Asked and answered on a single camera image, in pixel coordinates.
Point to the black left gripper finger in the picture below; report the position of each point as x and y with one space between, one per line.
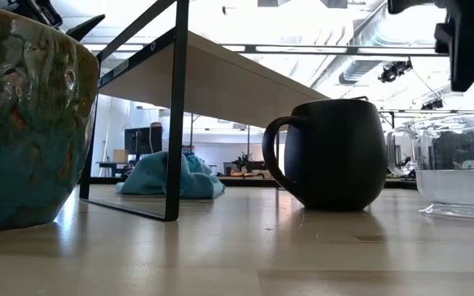
85 26

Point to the teal glazed ceramic bowl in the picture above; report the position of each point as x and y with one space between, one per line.
27 123

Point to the clear glass mug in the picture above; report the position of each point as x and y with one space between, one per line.
455 189

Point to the black mug with green inside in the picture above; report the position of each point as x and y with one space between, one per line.
335 156

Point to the black background robot arm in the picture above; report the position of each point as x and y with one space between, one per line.
249 164

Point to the black overhead rig bar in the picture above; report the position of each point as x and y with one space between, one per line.
303 49

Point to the black computer monitor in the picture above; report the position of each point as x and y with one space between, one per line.
142 140

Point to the cardboard box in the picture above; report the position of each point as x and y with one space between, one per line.
120 156

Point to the dark background desk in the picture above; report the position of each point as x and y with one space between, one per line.
109 165

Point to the teal cloth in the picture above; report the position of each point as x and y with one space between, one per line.
146 177

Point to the black ceiling camera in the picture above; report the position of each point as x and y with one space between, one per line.
393 70
431 104

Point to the silver ventilation duct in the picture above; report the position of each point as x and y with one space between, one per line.
356 70

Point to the wooden shelf with black frame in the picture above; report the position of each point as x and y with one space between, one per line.
220 78

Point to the black table frame rails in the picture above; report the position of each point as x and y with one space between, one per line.
241 182

